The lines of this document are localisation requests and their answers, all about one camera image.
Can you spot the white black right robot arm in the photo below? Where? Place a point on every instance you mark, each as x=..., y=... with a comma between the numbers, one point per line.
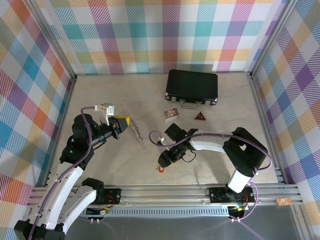
x=207, y=143

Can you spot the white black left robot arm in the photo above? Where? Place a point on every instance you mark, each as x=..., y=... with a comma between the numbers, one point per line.
x=67, y=182

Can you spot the small playing card box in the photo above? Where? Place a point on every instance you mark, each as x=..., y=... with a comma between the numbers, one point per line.
x=171, y=114

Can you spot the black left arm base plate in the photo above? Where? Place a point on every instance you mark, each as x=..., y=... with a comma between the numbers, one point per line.
x=113, y=193

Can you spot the black connector bracket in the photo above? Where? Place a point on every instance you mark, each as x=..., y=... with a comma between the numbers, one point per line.
x=96, y=212
x=237, y=211

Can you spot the small orange printed tag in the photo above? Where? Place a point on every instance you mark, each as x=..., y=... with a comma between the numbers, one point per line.
x=283, y=201

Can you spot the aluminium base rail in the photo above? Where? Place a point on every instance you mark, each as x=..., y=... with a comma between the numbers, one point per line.
x=162, y=193

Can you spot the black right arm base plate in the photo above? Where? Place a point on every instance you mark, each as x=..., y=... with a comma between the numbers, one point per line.
x=213, y=193

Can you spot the aluminium frame post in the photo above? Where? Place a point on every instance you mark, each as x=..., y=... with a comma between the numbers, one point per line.
x=272, y=37
x=53, y=37

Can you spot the aluminium frame side rail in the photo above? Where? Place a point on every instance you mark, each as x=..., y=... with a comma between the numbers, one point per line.
x=264, y=112
x=65, y=107

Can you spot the grey metal base plate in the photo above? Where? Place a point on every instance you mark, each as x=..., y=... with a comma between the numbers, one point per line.
x=162, y=230

